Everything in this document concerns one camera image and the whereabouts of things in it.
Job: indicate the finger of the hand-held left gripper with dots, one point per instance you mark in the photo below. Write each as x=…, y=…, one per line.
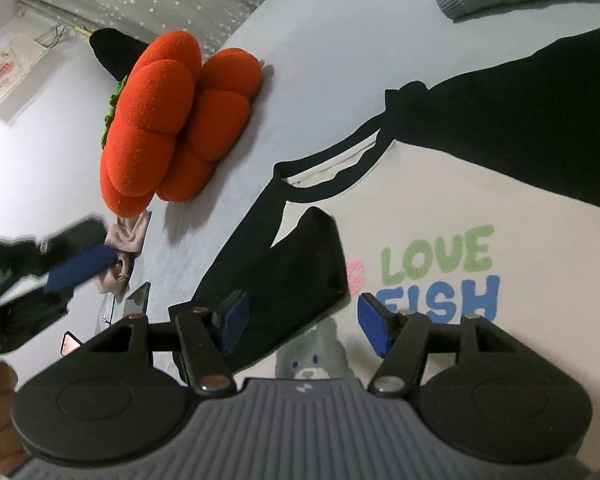
x=80, y=265

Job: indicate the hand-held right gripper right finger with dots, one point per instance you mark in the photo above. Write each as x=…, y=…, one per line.
x=375, y=327

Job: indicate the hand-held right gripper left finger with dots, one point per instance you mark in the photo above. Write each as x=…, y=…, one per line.
x=235, y=320

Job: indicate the cream and black sweatshirt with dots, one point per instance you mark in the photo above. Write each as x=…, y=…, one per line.
x=530, y=240

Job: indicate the dark hanging clothes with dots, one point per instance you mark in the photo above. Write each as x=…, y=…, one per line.
x=112, y=52

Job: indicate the crumpled beige garment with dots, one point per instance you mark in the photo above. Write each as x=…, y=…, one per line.
x=125, y=237

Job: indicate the black tablet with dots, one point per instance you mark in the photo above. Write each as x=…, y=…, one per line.
x=137, y=302

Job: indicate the phone with lit screen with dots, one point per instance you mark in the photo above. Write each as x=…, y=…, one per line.
x=71, y=344

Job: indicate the orange pumpkin plush pillow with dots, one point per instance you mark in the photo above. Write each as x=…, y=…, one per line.
x=170, y=125

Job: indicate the wall poster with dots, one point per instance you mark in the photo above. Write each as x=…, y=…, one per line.
x=7, y=72

